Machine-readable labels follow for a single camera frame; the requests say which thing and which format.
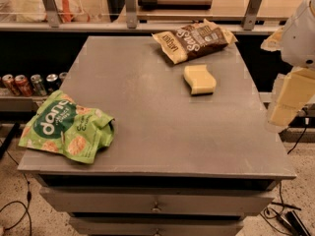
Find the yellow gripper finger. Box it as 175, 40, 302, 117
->
261, 28, 284, 52
266, 67, 315, 133

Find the yellow sponge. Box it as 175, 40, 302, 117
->
184, 65, 217, 95

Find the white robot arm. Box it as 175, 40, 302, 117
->
261, 0, 315, 133

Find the brown chip bag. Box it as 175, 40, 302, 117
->
153, 20, 237, 64

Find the green rice chip bag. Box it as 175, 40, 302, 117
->
19, 90, 114, 164

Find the orange white plastic bag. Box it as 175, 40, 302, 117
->
14, 0, 103, 24

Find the metal drawer knob upper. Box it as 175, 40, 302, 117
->
151, 203, 161, 213

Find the silver soda can partly hidden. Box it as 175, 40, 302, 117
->
59, 72, 68, 82

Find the dark soda can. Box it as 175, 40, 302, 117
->
46, 74, 61, 93

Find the green soda can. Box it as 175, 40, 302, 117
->
31, 74, 47, 96

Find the grey cabinet drawer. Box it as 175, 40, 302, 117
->
40, 187, 274, 216
70, 217, 243, 236

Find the red soda can right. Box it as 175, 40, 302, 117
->
15, 75, 32, 96

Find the red soda can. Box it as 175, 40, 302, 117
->
15, 75, 32, 96
2, 74, 21, 96

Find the grey cabinet top drawer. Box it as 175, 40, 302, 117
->
40, 187, 274, 216

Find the red soda can left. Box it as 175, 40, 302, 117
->
2, 74, 21, 96

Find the black cable right side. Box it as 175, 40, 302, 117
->
286, 115, 311, 155

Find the metal bracket right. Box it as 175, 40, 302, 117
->
242, 0, 262, 30

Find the metal bracket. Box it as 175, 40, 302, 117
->
125, 0, 138, 29
42, 0, 61, 28
242, 0, 262, 30

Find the black power adapter with cables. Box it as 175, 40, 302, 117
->
260, 207, 312, 236

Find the metal bracket middle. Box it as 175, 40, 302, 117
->
125, 0, 138, 29

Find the metal bracket left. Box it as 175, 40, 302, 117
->
42, 0, 61, 28

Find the black cable left floor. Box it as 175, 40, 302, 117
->
0, 149, 33, 236

